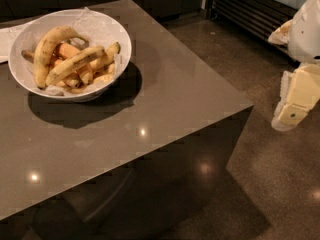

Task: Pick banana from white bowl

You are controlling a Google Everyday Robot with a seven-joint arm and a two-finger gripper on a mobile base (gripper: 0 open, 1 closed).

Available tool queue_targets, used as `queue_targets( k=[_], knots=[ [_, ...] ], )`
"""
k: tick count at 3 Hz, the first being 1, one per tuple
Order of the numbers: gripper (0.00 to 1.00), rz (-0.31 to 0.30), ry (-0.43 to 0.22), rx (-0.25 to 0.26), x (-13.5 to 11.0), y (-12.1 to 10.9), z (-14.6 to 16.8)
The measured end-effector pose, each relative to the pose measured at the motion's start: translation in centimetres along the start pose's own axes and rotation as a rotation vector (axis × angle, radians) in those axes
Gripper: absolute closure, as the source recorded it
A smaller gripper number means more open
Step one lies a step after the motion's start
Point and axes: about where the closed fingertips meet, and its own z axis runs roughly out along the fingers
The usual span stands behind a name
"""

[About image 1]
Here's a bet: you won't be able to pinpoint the long yellow banana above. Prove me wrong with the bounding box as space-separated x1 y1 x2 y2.
46 46 105 86

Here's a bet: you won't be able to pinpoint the large curved yellow banana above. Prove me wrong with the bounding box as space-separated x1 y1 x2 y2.
33 26 88 89

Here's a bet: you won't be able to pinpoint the black appliance with vent grille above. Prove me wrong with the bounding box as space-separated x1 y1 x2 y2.
208 0 297 41

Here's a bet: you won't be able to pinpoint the yellow banana right side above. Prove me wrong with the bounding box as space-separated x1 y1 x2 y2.
90 42 121 72

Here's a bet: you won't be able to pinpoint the white bowl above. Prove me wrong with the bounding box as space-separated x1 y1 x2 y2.
8 8 132 102

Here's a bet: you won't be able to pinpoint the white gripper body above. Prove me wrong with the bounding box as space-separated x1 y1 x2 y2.
288 0 320 64

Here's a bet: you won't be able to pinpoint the orange banana under pile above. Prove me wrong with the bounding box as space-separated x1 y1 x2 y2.
54 43 80 59

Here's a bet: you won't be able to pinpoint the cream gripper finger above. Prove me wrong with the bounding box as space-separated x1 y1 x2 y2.
268 20 291 45
271 63 320 131

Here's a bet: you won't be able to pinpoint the white paper napkin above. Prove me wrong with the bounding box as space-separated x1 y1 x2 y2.
0 20 33 63

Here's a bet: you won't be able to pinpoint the small banana pieces in bowl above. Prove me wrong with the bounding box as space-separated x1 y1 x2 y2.
49 60 115 94

